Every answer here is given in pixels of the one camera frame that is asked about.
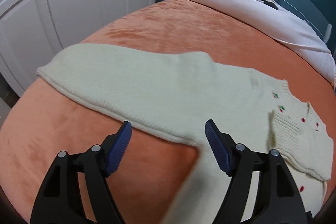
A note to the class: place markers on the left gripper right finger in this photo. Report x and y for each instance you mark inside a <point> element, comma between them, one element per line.
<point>277,200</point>

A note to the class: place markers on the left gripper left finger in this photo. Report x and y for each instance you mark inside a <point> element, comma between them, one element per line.
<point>59,199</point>

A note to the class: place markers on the cream knitted sweater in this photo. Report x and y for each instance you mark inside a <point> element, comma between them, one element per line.
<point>171,96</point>

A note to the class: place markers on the white pink duvet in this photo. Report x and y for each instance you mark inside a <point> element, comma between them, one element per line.
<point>282,26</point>

